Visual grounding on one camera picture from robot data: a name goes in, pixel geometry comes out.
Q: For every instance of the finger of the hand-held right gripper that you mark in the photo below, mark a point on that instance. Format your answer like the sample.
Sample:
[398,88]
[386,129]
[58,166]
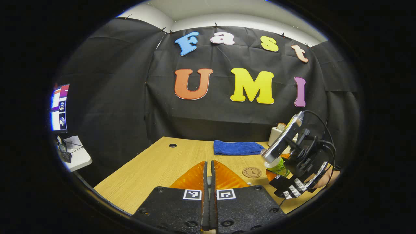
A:
[272,175]
[286,136]

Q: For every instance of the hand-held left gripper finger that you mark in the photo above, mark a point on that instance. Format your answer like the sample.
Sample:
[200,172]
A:
[213,208]
[205,208]

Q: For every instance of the green label water bottle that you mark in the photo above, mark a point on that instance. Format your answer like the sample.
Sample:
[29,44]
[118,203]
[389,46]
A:
[279,167]

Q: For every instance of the round brown coaster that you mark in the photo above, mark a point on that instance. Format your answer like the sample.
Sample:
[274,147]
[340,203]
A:
[252,172]

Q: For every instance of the white toaster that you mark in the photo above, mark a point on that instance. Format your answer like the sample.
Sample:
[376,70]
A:
[274,135]

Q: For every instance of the bread slice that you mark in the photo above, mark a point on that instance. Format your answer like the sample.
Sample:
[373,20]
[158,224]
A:
[280,126]

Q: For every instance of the blue folded towel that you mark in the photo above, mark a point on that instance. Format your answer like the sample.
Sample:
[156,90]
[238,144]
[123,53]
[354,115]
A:
[237,148]

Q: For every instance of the white side table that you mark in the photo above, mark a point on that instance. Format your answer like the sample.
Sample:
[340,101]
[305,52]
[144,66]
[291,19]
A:
[79,159]

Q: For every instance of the black backdrop cloth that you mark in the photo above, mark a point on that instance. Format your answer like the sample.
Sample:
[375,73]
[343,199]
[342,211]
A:
[113,97]

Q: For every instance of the small black device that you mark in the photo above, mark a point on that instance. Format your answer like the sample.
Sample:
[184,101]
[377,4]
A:
[66,157]

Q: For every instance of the computer monitor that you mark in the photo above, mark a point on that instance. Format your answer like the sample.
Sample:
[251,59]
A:
[60,107]

